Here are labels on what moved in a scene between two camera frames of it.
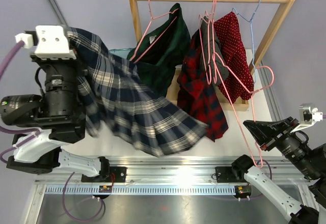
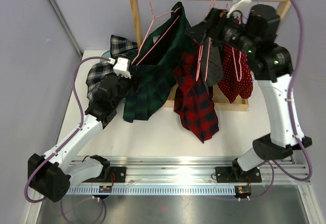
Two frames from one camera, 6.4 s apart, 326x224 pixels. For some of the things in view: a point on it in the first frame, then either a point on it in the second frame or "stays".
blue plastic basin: (123, 52) → (106, 54)
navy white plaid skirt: (116, 99) → (102, 69)
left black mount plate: (117, 174) stays
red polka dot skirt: (239, 84) stays
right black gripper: (263, 130) → (216, 22)
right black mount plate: (226, 174) stays
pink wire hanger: (218, 61) → (240, 79)
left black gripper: (46, 64) → (133, 82)
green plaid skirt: (161, 50) stays
